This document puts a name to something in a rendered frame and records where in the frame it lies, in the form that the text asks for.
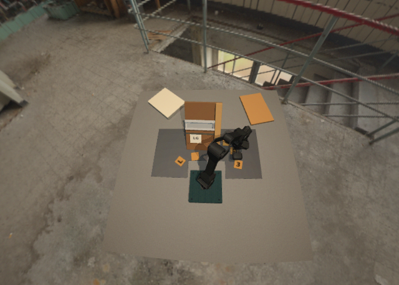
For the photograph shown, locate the beige flat square board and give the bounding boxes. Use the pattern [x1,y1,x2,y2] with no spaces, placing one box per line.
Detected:
[148,88,185,120]

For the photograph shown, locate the orange flat square slab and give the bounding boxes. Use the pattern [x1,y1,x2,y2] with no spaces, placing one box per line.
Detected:
[239,93,274,125]

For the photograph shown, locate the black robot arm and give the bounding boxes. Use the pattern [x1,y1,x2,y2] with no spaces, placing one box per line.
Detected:
[197,126,252,190]

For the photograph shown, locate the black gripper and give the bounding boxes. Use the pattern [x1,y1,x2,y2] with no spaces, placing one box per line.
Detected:
[232,142,243,160]

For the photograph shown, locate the brown a-frame board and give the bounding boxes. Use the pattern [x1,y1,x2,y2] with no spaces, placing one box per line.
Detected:
[184,101,223,150]

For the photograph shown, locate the white paper ticket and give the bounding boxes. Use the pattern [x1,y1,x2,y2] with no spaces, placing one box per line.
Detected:
[190,134,201,143]

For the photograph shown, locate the tan letter tile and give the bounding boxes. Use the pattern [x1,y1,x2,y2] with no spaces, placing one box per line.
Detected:
[175,156,186,166]
[234,160,243,169]

